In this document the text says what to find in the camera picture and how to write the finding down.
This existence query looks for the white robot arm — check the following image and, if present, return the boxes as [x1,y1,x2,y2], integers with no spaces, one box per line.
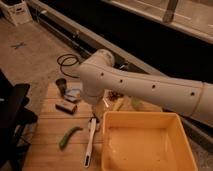
[77,49,213,128]

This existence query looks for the black chair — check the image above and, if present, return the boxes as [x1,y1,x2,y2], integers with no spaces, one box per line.
[0,69,38,171]

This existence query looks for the dark grapes bunch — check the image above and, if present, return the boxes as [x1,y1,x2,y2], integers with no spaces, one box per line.
[108,91,123,101]

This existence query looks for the banana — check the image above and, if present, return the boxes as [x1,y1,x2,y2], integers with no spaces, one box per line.
[112,98,124,111]

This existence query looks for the white crate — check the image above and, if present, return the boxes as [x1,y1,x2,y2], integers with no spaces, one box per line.
[0,0,32,26]

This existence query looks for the green chili pepper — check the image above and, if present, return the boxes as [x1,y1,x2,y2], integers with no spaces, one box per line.
[58,126,83,150]

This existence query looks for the dark metal cup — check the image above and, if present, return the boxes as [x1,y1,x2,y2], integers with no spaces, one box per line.
[56,78,67,95]

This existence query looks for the yellow plastic tub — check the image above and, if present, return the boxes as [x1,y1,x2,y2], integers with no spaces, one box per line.
[101,112,198,171]

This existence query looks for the brown rectangular block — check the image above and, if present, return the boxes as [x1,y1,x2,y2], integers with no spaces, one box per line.
[55,102,77,114]

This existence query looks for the black cable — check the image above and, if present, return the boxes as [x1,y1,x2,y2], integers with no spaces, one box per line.
[56,53,83,80]

